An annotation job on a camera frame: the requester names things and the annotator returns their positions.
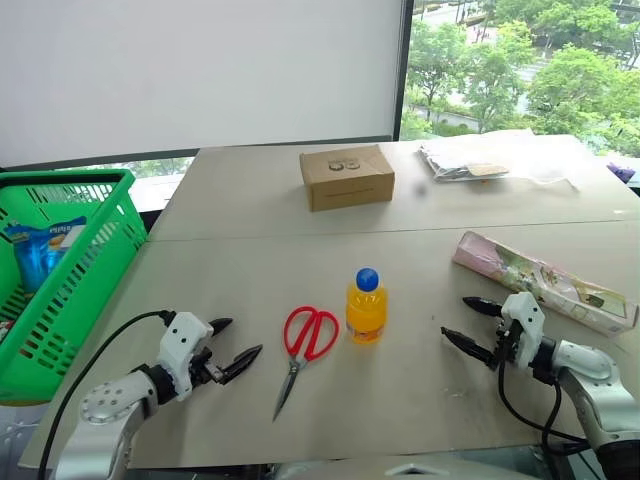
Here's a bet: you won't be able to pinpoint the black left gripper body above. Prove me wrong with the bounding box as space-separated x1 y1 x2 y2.
188 347 227 387

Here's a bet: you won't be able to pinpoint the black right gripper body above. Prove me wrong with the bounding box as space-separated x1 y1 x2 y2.
489 319 519 372

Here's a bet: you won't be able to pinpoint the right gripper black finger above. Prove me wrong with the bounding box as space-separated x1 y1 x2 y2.
462 296 504 317
440 326 498 371

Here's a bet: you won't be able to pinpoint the green plastic basket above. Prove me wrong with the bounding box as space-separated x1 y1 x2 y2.
0 168 150 407

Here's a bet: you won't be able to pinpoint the long pink printed box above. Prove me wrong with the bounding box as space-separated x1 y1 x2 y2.
452 230 640 338

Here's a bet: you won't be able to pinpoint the orange juice bottle blue cap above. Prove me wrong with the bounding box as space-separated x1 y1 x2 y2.
345 266 390 346

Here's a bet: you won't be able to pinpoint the clear bag with papers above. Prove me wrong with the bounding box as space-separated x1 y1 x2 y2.
417 140 511 184

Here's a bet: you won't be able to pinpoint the crumpled clear plastic sheet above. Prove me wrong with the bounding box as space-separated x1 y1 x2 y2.
499 127 582 193

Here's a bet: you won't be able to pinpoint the blue snack bag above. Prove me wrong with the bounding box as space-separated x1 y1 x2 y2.
42 215 88 281
2 222 49 294

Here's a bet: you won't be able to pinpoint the brown cardboard box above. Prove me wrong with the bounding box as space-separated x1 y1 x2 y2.
298 144 396 213

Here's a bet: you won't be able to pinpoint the purple object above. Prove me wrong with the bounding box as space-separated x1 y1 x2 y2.
606 162 637 184

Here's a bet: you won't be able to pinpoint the white roller blind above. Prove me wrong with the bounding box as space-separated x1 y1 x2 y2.
0 0 405 169

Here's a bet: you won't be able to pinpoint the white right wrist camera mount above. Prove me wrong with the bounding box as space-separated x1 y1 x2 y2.
500 291 547 372

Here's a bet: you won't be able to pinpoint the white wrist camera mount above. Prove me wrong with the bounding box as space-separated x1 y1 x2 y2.
500 291 547 372
157 311 215 403

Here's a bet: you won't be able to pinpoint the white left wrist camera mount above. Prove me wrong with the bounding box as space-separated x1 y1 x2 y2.
157 311 215 403

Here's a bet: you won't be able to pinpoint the red handled scissors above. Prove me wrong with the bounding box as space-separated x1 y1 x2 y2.
271 305 341 423

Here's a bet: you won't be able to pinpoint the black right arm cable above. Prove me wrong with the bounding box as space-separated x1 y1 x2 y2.
496 359 601 456

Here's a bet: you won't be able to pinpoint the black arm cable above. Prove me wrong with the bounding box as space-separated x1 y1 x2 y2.
496 359 601 456
38 309 177 480

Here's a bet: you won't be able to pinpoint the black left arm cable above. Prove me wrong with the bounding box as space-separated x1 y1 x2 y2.
38 309 177 480

